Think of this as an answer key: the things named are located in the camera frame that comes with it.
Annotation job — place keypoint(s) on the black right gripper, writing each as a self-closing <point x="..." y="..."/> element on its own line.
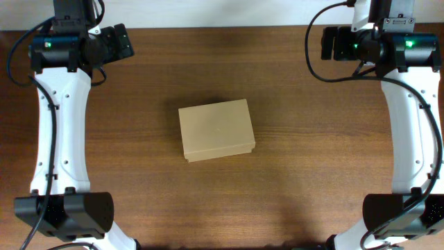
<point x="342" y="35"/>

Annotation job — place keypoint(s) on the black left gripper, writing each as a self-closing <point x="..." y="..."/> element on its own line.
<point x="116" y="51"/>

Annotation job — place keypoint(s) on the brown cardboard box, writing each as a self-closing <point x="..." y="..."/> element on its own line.
<point x="216" y="130"/>

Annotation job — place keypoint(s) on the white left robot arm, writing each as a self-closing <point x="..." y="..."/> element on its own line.
<point x="64" y="52"/>

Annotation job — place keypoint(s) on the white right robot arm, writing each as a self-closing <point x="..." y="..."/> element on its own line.
<point x="407" y="65"/>

